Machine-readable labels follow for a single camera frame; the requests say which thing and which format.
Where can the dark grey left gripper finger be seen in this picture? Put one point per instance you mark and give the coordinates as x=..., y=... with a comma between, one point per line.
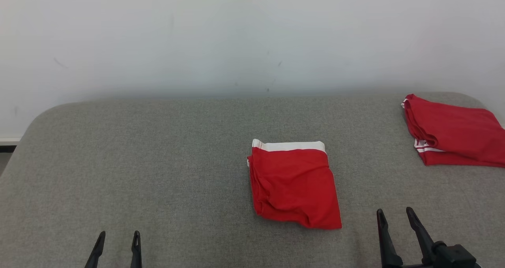
x=136, y=252
x=96, y=252

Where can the red basketball jersey number 23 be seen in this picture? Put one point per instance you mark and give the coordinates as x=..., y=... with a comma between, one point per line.
x=457, y=134

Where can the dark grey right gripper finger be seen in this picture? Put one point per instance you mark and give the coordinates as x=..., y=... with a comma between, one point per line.
x=386, y=240
x=420, y=230

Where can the red shorts with white stripes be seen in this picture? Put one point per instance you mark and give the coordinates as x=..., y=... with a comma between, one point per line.
x=296, y=185

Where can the white skirting board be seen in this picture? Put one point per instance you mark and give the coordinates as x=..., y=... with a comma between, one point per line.
x=10, y=141

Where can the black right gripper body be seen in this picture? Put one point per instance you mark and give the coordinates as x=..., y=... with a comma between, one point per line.
x=453, y=256

